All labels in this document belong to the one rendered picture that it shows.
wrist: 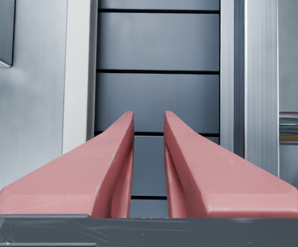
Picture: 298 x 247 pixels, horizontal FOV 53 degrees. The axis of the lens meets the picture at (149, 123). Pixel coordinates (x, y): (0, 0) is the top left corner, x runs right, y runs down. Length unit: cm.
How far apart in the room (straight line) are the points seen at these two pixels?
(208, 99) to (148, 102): 4
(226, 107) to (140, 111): 5
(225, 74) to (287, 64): 8
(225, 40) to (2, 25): 16
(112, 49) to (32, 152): 11
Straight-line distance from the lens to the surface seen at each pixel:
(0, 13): 25
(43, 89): 25
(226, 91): 19
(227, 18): 20
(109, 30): 20
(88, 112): 15
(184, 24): 20
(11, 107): 26
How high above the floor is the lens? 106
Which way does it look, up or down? 87 degrees down
